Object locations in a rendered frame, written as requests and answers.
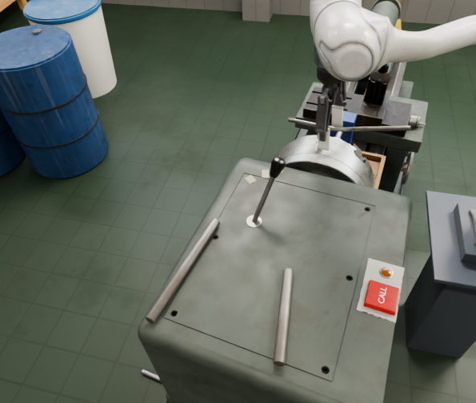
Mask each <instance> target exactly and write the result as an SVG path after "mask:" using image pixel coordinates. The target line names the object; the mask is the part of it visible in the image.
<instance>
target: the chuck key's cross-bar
mask: <svg viewBox="0 0 476 403"><path fill-rule="evenodd" d="M288 122H293V123H298V124H302V125H306V126H313V127H315V124H316V123H315V122H308V121H303V120H299V119H295V118H288ZM328 128H330V130H332V131H338V132H342V131H392V130H411V126H359V127H334V126H329V127H328Z"/></svg>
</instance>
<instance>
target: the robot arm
mask: <svg viewBox="0 0 476 403"><path fill-rule="evenodd" d="M310 28H311V32H312V35H313V37H314V42H313V45H314V63H315V65H316V66H317V78H318V80H319V81H320V82H321V83H322V84H323V86H322V95H320V94H319V95H318V108H317V116H316V124H315V132H317V133H318V148H319V149H321V150H328V151H329V149H330V128H328V127H329V123H330V115H331V110H332V126H334V127H342V120H343V106H346V102H344V101H345V100H346V82H355V81H358V80H361V79H363V78H364V77H366V76H367V75H368V74H370V73H371V72H376V71H378V70H379V69H380V68H381V67H382V66H384V65H385V64H388V63H394V62H415V61H420V60H424V59H427V58H432V57H435V56H438V55H441V54H445V53H448V52H450V51H453V50H458V49H461V48H463V47H466V46H472V45H476V15H472V16H469V17H465V18H461V19H459V20H456V21H453V22H449V23H447V24H444V25H441V26H437V27H435V28H432V29H429V30H424V31H419V32H410V31H404V30H399V29H396V28H395V27H393V26H392V24H391V23H390V20H389V18H388V17H385V16H382V15H380V14H376V13H374V12H371V11H369V10H366V9H364V8H362V0H310ZM330 100H332V102H331V101H330ZM333 105H336V106H333ZM469 215H470V216H471V219H472V223H473V228H474V236H475V241H474V245H475V246H476V209H475V208H472V209H470V211H469Z"/></svg>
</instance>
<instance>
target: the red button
mask: <svg viewBox="0 0 476 403"><path fill-rule="evenodd" d="M398 294H399V288H397V287H394V286H392V285H387V284H384V283H381V282H378V281H373V280H370V282H369V284H368V288H367V291H366V298H365V302H364V306H365V307H368V308H371V309H375V310H378V311H381V312H383V313H388V314H390V315H393V316H394V315H395V313H396V308H397V303H398Z"/></svg>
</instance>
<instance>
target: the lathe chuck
mask: <svg viewBox="0 0 476 403"><path fill-rule="evenodd" d="M316 142H318V139H317V135H310V136H305V137H301V138H297V139H295V140H293V141H292V142H290V143H289V144H287V145H286V146H285V147H284V148H283V150H282V151H281V153H280V154H279V157H280V158H283V159H284V158H287V157H289V156H292V155H295V154H320V155H323V156H327V157H329V158H333V159H335V160H338V161H340V162H341V163H343V164H345V165H347V166H348V167H350V168H351V169H352V170H353V171H354V172H355V173H356V174H357V175H358V176H359V177H360V178H361V179H362V181H363V182H364V184H365V186H368V187H371V188H373V186H374V173H373V170H372V168H371V165H370V163H369V162H368V160H367V159H366V158H363V161H364V162H362V161H361V160H360V159H359V158H358V157H356V156H355V153H354V151H356V148H355V147H353V146H352V145H350V144H349V143H347V142H344V141H342V140H340V139H337V138H332V137H330V149H329V151H328V150H321V149H319V148H318V147H316V146H315V143H316Z"/></svg>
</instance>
